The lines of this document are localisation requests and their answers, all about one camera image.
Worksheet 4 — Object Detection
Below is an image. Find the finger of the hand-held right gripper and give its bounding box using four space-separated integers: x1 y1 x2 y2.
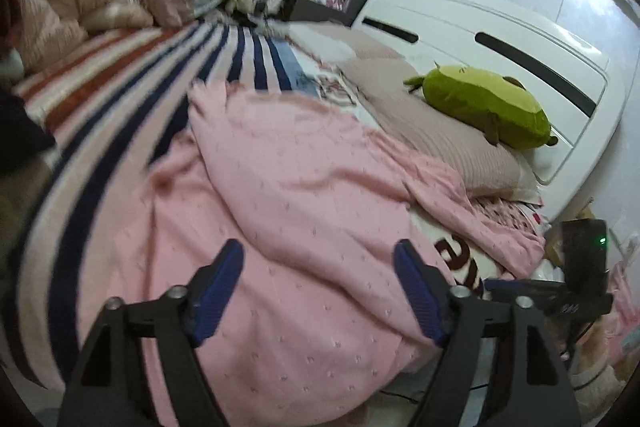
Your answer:
484 278 568 314

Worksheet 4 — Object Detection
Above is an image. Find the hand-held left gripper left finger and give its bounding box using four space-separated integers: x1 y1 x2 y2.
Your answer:
57 238 246 427

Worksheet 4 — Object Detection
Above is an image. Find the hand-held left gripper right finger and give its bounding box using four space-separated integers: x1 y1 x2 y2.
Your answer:
392 239 584 427

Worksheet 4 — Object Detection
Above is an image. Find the pink knit garment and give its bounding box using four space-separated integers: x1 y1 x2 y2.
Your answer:
77 81 547 427

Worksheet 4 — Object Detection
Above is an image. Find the white printed bed sheet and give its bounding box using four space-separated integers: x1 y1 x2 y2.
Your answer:
407 194 543 300

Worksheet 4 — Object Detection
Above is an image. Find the dusty pink pillow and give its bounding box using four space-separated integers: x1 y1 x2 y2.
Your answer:
336 57 541 202

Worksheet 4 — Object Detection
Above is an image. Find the green avocado plush toy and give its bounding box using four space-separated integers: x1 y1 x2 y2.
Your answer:
403 65 560 151

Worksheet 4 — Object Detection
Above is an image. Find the striped blanket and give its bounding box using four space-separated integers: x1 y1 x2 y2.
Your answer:
10 19 321 388

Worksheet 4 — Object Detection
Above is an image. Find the white bed headboard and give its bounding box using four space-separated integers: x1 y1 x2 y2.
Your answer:
351 0 627 186

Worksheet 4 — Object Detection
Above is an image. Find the dark cloth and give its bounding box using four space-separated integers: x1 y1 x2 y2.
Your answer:
0 89 57 178

